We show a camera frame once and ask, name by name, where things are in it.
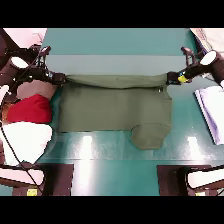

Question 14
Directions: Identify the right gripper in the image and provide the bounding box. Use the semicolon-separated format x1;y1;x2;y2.
166;70;184;85

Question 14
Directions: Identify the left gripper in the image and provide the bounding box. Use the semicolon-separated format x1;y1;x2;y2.
49;72;68;86

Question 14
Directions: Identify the olive green T-shirt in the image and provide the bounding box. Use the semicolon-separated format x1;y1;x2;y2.
57;72;174;151

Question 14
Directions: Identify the brown garment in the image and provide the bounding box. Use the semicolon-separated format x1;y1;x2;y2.
16;79;58;101

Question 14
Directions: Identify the red garment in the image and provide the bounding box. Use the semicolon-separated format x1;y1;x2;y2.
6;93;54;125

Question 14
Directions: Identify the pale lilac garment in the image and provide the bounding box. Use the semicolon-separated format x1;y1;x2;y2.
193;85;224;146

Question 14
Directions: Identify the white garment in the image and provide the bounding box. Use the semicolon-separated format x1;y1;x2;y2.
0;121;54;167

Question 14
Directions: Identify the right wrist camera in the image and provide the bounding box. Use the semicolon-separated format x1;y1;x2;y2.
180;46;198;69

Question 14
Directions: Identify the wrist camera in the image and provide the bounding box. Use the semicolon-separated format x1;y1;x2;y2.
34;45;53;68
180;46;198;69

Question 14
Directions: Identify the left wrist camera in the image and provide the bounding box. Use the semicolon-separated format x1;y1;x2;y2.
34;45;53;68

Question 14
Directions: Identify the black cable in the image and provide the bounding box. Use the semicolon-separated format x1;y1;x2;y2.
0;121;45;196

